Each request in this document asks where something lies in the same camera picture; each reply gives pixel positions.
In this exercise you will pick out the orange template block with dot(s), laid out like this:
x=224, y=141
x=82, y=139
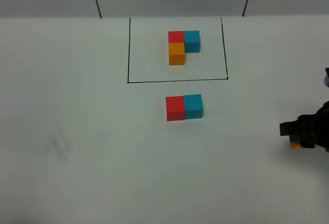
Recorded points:
x=177, y=54

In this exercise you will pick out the red template block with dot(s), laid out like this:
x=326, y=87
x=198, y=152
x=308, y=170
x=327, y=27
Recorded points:
x=176, y=36

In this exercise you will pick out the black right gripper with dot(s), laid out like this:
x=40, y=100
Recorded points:
x=313, y=128

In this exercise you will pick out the blue template block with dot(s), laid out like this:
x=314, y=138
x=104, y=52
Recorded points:
x=192, y=41

